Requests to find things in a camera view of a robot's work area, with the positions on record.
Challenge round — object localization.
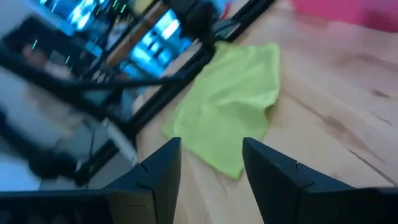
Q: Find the pink plastic basket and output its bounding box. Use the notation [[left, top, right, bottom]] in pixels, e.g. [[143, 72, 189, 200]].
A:
[[290, 0, 398, 34]]

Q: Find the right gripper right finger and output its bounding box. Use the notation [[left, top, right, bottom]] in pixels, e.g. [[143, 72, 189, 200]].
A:
[[242, 136, 398, 224]]

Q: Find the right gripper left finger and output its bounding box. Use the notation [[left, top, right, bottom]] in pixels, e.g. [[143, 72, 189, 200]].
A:
[[0, 136, 182, 224]]

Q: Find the blue lit monitor screen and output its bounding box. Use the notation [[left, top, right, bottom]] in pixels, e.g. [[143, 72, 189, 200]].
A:
[[40, 0, 193, 78]]

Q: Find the green microfiber towel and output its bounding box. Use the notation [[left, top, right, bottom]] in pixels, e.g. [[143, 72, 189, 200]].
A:
[[161, 42, 280, 181]]

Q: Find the black metal table frame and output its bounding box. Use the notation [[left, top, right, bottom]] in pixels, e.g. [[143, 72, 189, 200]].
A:
[[132, 0, 277, 134]]

